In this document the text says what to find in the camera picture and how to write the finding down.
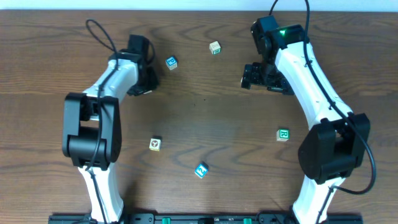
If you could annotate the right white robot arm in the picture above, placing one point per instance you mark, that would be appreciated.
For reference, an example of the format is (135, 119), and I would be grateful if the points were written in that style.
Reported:
(337, 139)

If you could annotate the blue letter P block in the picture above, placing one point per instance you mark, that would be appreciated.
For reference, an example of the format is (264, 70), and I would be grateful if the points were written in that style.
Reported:
(171, 63)

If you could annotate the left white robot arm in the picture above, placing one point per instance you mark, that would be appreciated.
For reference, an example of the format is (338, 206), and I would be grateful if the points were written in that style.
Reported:
(92, 128)

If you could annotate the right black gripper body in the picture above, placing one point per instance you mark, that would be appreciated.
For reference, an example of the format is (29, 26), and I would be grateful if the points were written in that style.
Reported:
(261, 78)

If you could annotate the brown symbol wooden block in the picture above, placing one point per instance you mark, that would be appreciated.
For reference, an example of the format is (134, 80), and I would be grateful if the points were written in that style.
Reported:
(155, 144)

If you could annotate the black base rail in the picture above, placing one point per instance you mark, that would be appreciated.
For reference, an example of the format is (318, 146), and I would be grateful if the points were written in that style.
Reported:
(149, 218)

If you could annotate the blue number 2 block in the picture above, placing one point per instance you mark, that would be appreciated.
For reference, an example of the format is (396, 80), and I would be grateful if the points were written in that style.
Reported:
(201, 171)

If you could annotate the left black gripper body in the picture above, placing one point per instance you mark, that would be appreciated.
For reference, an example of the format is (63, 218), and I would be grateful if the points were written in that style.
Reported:
(148, 83)

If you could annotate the green letter R block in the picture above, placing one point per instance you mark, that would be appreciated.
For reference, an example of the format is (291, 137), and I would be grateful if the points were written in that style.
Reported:
(283, 135)

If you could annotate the green number 27 block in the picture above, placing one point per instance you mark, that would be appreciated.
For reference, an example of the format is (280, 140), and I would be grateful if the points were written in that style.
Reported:
(215, 47)

